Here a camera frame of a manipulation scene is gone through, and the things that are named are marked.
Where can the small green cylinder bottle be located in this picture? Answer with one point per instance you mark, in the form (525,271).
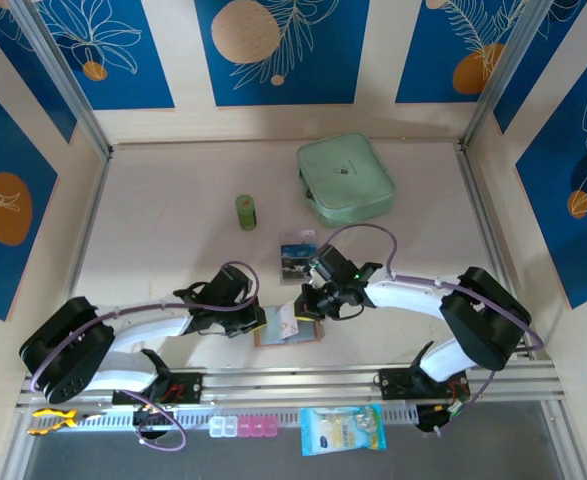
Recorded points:
(246,215)

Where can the mint green zipper pouch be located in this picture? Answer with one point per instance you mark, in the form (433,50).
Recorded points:
(345,175)

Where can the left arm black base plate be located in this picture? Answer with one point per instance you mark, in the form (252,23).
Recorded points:
(188,387)

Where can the aluminium side rail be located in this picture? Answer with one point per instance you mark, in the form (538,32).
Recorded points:
(478,210)

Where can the white floral credit card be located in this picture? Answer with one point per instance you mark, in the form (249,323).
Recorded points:
(288,325)

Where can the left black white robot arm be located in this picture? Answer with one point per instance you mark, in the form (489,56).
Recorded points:
(60,345)

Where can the blue yellow snack packet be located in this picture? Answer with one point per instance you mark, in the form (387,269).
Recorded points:
(343,430)

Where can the dark photo credit card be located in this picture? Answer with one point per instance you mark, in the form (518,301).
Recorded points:
(290,272)

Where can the tan leather card holder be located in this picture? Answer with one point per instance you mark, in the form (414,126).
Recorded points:
(310,332)

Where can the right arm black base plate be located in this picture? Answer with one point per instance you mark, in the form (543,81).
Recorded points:
(395,382)

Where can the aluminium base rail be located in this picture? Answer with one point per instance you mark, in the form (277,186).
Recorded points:
(293,380)

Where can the blue credit card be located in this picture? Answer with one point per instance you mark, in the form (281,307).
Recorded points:
(295,251)

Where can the clear and pink pill organizer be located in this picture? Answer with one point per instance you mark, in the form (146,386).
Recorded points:
(245,427)

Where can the pale pink credit card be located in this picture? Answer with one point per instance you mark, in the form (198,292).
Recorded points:
(300,236)

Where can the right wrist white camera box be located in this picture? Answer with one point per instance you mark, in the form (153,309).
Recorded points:
(317,279)

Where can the aluminium frame post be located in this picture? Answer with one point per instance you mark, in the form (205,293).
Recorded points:
(60,75)
(505,75)

